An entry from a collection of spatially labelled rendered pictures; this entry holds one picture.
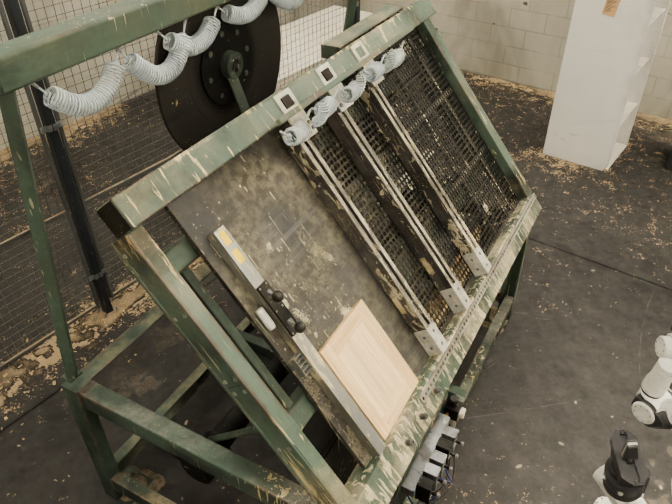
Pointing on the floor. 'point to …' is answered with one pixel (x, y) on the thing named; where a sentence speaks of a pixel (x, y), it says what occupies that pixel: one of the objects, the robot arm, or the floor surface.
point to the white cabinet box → (603, 78)
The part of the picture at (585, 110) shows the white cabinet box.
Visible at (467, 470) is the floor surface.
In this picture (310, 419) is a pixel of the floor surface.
